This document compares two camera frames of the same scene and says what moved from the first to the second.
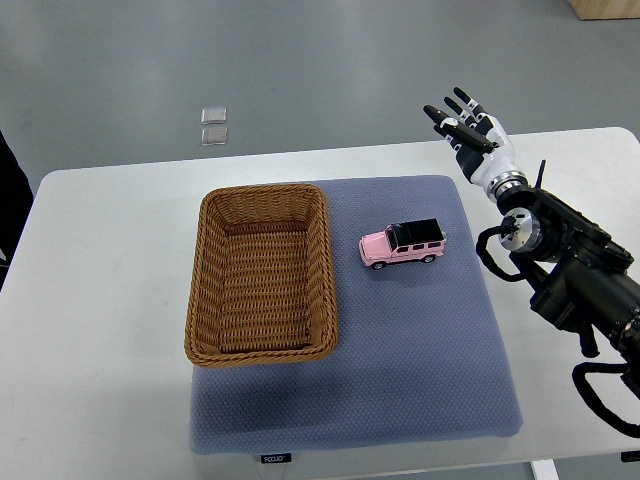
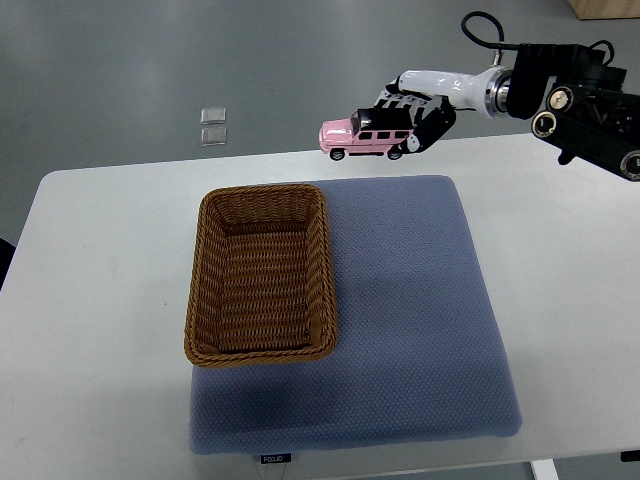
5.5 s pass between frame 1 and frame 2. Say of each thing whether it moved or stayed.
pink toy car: moved
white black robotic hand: moved
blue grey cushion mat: stayed
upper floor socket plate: stayed
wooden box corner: stayed
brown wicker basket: stayed
